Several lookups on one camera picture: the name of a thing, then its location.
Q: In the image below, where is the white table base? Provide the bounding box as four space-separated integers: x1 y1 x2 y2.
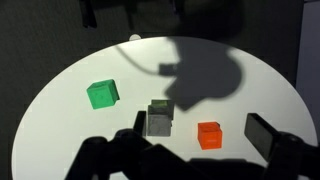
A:
128 33 142 42

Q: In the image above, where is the gray block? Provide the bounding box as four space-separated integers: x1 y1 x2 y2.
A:
146 104 173 137

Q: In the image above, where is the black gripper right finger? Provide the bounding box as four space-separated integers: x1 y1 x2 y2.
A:
243 112 285 162

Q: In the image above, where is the black upright stand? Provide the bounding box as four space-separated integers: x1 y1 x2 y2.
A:
78 0 99 30

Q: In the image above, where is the lime green block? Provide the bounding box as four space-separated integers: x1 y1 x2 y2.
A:
150 98 175 127

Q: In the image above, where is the orange block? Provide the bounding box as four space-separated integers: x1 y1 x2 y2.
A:
196 120 224 151

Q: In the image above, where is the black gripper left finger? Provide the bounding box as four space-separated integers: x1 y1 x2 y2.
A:
132 110 148 138

